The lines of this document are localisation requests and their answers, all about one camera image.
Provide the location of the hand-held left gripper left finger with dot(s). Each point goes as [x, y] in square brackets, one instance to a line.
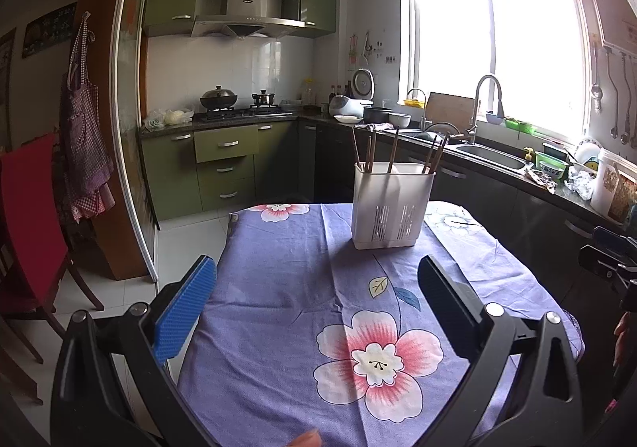
[186, 307]

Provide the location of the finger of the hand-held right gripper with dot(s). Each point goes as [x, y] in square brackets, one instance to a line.
[599, 260]
[617, 239]

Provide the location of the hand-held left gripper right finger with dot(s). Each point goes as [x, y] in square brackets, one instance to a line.
[448, 307]

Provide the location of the white plastic chopstick holder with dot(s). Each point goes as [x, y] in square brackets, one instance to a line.
[388, 198]

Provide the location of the person's right hand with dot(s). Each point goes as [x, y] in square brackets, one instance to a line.
[622, 337]

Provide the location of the person's left hand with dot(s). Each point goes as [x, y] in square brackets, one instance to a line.
[306, 439]

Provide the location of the crumpled clear plastic bag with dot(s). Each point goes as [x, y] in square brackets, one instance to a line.
[580, 184]

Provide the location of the white dish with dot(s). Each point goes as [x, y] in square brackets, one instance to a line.
[587, 149]

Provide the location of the hanging steel ladle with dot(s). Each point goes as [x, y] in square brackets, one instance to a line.
[625, 136]
[614, 128]
[595, 91]

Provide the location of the purple floral tablecloth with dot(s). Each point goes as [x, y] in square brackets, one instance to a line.
[298, 288]

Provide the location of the dark lower cabinet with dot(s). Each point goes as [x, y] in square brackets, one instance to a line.
[497, 198]

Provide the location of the yellow soap bottle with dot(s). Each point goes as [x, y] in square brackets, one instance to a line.
[528, 157]

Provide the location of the green tray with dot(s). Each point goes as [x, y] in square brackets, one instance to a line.
[521, 125]

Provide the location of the steel sink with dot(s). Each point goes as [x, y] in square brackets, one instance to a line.
[490, 154]

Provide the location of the green lower cabinet with drawers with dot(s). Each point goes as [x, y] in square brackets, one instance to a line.
[224, 143]

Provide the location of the red chair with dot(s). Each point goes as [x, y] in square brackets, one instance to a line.
[30, 228]

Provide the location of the glass sliding door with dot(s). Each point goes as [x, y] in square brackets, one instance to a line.
[130, 128]

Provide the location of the white plastic bag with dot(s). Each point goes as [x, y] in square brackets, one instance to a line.
[171, 117]

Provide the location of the checked apron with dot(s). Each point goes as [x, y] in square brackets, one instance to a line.
[84, 143]

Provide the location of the grey bowl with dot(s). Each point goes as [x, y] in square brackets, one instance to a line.
[399, 119]

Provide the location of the wooden cutting board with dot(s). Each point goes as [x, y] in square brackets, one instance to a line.
[448, 109]

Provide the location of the gas stove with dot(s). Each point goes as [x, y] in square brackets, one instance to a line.
[239, 113]

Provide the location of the steel faucet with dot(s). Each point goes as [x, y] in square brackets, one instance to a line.
[480, 89]

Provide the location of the black pot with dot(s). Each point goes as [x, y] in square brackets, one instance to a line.
[376, 115]

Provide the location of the yellow basket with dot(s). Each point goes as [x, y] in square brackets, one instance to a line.
[414, 102]

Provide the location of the black wok with lid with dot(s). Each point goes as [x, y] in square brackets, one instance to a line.
[218, 97]

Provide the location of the white plate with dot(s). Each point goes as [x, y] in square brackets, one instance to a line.
[348, 119]

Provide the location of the window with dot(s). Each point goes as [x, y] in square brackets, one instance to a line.
[497, 54]

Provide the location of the small steel pot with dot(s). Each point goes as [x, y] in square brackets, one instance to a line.
[263, 98]

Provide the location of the white rice cooker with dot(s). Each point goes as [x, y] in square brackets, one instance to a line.
[346, 104]

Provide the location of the dark sauce bottle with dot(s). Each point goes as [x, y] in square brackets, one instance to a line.
[332, 91]
[340, 89]

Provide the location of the yellow oil bottle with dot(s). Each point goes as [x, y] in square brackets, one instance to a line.
[309, 92]

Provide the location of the steel range hood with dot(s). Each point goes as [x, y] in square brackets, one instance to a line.
[246, 4]

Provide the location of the dark wall poster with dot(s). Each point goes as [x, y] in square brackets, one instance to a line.
[50, 29]

